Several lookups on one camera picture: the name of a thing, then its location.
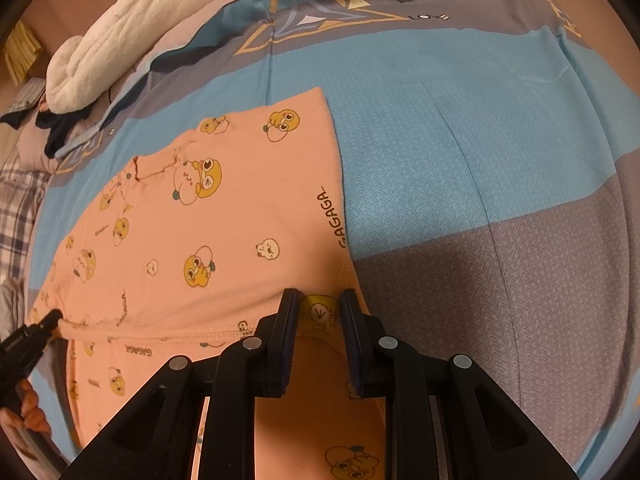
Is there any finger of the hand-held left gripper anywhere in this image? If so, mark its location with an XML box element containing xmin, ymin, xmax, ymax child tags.
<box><xmin>36</xmin><ymin>309</ymin><xmax>65</xmax><ymax>342</ymax></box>

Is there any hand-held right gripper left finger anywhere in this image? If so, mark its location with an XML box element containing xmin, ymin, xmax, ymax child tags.
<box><xmin>60</xmin><ymin>287</ymin><xmax>302</xmax><ymax>480</ymax></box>

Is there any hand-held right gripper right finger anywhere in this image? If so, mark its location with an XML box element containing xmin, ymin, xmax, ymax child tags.
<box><xmin>339</xmin><ymin>288</ymin><xmax>582</xmax><ymax>480</ymax></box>

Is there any pink cartoon print garment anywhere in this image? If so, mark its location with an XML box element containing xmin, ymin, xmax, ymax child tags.
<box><xmin>25</xmin><ymin>87</ymin><xmax>396</xmax><ymax>480</ymax></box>

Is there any person's left hand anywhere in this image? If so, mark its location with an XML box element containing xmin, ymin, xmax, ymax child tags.
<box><xmin>14</xmin><ymin>377</ymin><xmax>54</xmax><ymax>437</ymax></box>

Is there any light grey cloth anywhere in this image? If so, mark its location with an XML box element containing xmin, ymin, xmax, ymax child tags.
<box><xmin>0</xmin><ymin>277</ymin><xmax>37</xmax><ymax>332</ymax></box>

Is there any plaid pillow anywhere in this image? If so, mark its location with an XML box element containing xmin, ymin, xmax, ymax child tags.
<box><xmin>0</xmin><ymin>160</ymin><xmax>52</xmax><ymax>281</ymax></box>

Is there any grey pillow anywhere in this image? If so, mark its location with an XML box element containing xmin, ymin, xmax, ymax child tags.
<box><xmin>15</xmin><ymin>120</ymin><xmax>66</xmax><ymax>174</ymax></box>

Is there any dark navy clothing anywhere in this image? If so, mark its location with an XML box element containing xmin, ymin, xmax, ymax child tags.
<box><xmin>35</xmin><ymin>102</ymin><xmax>96</xmax><ymax>159</ymax></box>

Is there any blue and grey bedspread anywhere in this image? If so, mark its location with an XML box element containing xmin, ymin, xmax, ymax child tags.
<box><xmin>30</xmin><ymin>0</ymin><xmax>640</xmax><ymax>480</ymax></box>

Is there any blue striped cloth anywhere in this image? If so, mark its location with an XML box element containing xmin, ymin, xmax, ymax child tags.
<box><xmin>2</xmin><ymin>79</ymin><xmax>49</xmax><ymax>117</ymax></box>

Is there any yellow fringed cloth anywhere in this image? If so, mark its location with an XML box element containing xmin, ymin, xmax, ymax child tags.
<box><xmin>4</xmin><ymin>19</ymin><xmax>44</xmax><ymax>86</ymax></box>

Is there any white fluffy blanket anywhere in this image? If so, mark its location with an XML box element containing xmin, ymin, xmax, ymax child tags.
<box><xmin>46</xmin><ymin>0</ymin><xmax>257</xmax><ymax>115</ymax></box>

